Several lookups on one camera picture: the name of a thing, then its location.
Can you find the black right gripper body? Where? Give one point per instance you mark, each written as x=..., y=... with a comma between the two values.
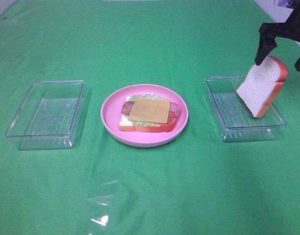
x=286, y=14

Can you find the bread slice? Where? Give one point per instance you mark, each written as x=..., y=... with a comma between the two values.
x=126, y=124
x=262, y=85

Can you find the bacon strip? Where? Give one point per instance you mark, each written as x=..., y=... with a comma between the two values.
x=172, y=121
x=174, y=107

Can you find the yellow cheese slice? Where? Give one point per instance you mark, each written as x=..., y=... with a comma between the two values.
x=150, y=110

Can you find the green lettuce leaf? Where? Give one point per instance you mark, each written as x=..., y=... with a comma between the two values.
x=127, y=106

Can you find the clear right plastic tray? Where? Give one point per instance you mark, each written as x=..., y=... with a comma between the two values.
x=233, y=119

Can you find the clear plastic tray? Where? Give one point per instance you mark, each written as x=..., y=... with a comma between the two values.
x=233, y=119
x=49, y=116

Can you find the pink round plate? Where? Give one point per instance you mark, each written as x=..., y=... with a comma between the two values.
x=111, y=115

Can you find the green tablecloth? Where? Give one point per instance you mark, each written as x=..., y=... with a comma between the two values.
x=195, y=185

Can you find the clear left plastic tray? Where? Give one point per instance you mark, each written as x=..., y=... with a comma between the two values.
x=49, y=116

